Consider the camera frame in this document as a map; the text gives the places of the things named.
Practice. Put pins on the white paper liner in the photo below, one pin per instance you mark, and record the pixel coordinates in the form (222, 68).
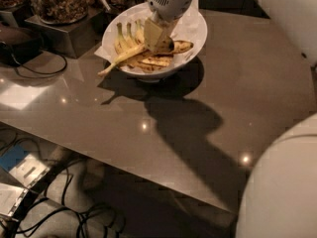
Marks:
(188, 25)

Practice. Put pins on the silver electronics box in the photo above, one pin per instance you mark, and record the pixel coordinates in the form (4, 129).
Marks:
(28, 171)

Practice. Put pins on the glass jar of nuts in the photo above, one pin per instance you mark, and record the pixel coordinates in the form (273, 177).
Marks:
(58, 12)

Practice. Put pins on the long top banana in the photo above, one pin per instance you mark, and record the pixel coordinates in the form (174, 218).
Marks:
(132, 57)

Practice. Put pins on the dark round appliance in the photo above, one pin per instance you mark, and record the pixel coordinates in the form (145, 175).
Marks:
(18, 45)

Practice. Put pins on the white ceramic bowl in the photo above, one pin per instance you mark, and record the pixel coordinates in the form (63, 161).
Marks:
(194, 27)

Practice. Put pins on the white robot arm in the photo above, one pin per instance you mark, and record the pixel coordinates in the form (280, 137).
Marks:
(247, 142)

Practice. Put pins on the grey metal stand block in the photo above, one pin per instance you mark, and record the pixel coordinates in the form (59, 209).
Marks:
(72, 40)

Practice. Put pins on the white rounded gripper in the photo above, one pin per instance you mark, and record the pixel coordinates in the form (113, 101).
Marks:
(172, 3)

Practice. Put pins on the short middle banana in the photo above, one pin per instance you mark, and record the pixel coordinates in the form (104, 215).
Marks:
(158, 60)

